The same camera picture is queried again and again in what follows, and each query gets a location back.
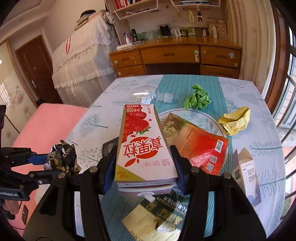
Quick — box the black gold wrapper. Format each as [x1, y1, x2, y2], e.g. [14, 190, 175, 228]
[44, 140, 81, 176]

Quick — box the red snack bag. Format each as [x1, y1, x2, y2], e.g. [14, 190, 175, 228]
[162, 113, 228, 175]

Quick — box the red white strawberry milk carton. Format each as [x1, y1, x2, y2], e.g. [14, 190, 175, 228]
[114, 104, 178, 196]

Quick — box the small white cardboard box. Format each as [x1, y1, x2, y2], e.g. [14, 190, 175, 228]
[232, 148, 261, 207]

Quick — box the yellow paper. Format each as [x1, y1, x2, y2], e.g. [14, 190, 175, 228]
[218, 106, 250, 136]

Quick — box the dark green tea packet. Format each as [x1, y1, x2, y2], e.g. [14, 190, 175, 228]
[122, 190, 190, 241]

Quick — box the sliding wardrobe door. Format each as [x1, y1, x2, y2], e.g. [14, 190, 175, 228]
[0, 40, 37, 147]

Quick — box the green crumpled paper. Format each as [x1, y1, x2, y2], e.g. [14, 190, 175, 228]
[184, 84, 211, 109]

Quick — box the clear plastic bottle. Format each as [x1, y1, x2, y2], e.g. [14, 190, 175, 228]
[128, 85, 174, 104]

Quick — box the blue white patterned tablecloth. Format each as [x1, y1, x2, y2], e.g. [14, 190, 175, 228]
[66, 75, 285, 240]

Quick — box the dark wooden door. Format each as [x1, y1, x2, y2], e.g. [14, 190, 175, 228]
[15, 35, 63, 104]

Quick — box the lace covered cabinet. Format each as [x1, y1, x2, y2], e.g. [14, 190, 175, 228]
[52, 11, 119, 107]

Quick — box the window security grille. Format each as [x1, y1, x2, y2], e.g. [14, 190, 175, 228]
[273, 30, 295, 206]

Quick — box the wooden drawer desk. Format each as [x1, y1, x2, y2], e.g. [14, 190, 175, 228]
[109, 37, 242, 79]

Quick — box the black picture frame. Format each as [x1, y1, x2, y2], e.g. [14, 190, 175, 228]
[158, 24, 171, 38]

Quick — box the white wire wall shelf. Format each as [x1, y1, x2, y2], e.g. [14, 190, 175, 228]
[105, 0, 221, 20]

